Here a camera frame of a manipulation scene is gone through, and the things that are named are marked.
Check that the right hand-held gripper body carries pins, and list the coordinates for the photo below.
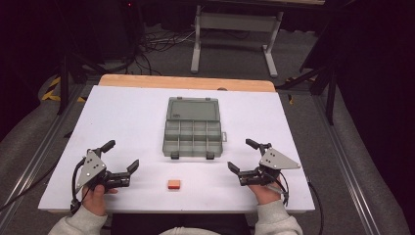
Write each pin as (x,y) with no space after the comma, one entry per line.
(275,160)

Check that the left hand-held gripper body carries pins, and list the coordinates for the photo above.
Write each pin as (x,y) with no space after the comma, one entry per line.
(91,168)

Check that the small orange block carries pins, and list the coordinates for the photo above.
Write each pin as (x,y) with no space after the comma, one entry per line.
(174,184)

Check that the clear plastic compartment box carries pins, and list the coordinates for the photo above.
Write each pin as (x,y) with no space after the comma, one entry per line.
(192,130)

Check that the person's left hand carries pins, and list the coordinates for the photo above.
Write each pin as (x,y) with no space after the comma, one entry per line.
(96,198)

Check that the person's right hand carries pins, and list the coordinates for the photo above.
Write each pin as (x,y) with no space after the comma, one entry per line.
(266,193)

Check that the white table board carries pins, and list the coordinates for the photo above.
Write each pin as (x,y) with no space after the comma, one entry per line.
(147,117)

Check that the person's dark clothing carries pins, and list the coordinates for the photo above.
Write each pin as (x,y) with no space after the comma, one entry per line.
(147,223)

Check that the black tripod stand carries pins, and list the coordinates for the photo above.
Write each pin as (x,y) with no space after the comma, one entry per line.
(63,81)
(330,94)

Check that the yellow black floor tape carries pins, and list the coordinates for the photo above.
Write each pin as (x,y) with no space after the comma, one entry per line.
(52,89)

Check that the wooden table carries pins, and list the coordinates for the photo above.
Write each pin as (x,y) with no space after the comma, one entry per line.
(182,82)

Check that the grey metal stand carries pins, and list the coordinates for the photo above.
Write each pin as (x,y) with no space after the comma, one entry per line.
(235,23)

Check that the aluminium floor rail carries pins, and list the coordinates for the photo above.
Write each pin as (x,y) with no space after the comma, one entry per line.
(345,169)
(36,153)

